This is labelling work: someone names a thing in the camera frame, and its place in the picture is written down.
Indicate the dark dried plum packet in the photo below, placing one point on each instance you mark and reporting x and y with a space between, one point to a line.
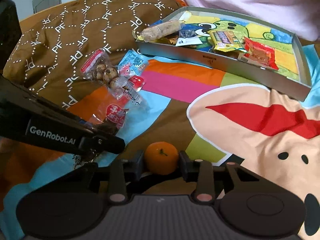
109 116

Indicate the grey cardboard box tray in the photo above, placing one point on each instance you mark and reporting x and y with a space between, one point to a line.
293 76

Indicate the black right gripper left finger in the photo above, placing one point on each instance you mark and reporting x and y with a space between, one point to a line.
123 171

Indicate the light blue snack packet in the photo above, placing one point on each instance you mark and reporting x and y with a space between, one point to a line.
132 64

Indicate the yellow cracker snack pack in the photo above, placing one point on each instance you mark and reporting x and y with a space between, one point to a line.
225 41

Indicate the small orange mandarin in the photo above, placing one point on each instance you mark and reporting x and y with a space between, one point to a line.
161 158

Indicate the colourful cartoon blanket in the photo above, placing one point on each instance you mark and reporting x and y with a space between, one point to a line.
212 116

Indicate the red spicy snack packet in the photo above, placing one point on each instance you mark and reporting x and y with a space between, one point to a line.
260 54

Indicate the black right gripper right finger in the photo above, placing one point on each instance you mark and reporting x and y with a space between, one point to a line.
200 172

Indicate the brown patterned pillow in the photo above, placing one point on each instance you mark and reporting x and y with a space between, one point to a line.
109 24

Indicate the orange white biscuit pack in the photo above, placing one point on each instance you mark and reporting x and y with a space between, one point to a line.
160 30

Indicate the brown biscuit packet in tray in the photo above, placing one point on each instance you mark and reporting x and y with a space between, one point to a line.
171 41

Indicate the white blue packet in tray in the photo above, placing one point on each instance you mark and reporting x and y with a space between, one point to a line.
188 38

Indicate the small red sausage packet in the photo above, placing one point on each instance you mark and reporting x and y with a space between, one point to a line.
130 87

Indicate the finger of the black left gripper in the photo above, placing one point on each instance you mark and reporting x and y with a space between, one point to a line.
96 141

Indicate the clear bag of mushroom snacks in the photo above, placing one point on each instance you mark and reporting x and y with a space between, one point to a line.
99 69

